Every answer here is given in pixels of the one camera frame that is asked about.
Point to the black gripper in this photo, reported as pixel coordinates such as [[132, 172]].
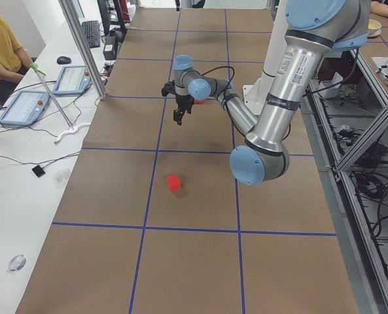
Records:
[[182, 101]]

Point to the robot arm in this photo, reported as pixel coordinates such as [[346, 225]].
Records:
[[189, 4], [314, 28]]

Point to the white reacher grabber tool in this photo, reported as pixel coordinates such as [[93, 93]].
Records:
[[72, 129]]

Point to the far blue teach pendant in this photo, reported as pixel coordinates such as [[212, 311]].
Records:
[[72, 81]]

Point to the blue teach pendant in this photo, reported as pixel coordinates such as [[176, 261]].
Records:
[[72, 81], [25, 108]]

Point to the brown paper table mat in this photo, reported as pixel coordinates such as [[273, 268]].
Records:
[[122, 242]]

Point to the black keyboard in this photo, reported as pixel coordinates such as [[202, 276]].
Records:
[[91, 32]]

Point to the black computer mouse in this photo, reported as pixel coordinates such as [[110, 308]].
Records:
[[63, 60]]

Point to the near blue teach pendant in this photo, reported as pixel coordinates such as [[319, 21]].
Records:
[[25, 108]]

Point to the small black square pad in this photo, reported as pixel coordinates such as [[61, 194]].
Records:
[[38, 171]]

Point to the person in yellow shirt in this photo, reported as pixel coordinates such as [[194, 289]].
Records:
[[14, 61]]

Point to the clear tape roll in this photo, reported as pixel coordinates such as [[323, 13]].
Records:
[[16, 263]]

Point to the white camera stand base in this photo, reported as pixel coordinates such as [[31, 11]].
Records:
[[254, 95]]

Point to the aluminium frame post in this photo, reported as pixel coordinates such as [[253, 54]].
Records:
[[73, 22]]

